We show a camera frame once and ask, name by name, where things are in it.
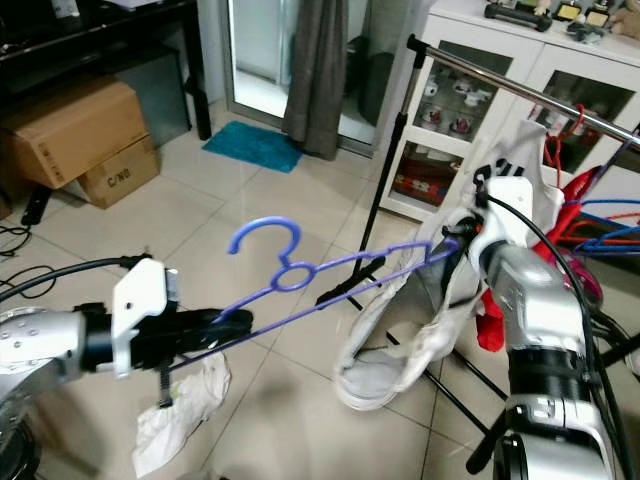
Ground black power strip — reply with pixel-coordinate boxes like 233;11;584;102
25;185;56;226

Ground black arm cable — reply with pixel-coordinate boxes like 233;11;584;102
0;256;153;301
480;192;636;480

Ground red plastic clothes hanger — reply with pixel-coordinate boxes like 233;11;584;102
545;103;586;186

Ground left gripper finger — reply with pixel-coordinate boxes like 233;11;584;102
188;306;254;331
188;328;251;353

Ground purple plastic clothes hanger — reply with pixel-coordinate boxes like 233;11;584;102
165;218;461;373

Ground large brown cardboard box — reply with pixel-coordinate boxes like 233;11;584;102
0;75;151;189

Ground dark round bin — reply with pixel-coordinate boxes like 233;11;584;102
350;50;396;126

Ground cream denim jacket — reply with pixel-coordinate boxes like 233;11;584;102
335;240;481;411

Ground grey curtain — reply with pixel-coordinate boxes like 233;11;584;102
282;0;351;161

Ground blue plastic clothes hanger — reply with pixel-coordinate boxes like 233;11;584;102
570;198;640;256

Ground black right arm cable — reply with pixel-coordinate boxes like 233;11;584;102
480;192;636;480

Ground chrome and black clothes rack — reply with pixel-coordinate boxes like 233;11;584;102
315;33;640;480

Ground small brown cardboard box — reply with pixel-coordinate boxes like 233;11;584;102
78;135;161;209

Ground white sleeveless top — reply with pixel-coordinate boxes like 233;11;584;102
132;355;231;476

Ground sliding glass door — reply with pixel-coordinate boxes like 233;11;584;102
222;0;421;151

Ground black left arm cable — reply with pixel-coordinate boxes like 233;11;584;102
0;256;153;301

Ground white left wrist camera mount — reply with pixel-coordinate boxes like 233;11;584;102
112;258;181;379

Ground black floor cable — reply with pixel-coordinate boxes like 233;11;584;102
0;225;31;256

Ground white glass-door cabinet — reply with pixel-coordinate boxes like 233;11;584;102
380;0;640;221

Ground black desk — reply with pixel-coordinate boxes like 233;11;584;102
0;0;213;141

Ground red fleece garment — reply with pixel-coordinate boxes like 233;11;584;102
478;165;606;351

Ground black flat device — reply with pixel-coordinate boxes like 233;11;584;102
485;2;553;31

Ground grey computer case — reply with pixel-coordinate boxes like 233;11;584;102
130;45;191;151

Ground teal floor mat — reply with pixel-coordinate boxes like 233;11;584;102
202;120;303;173

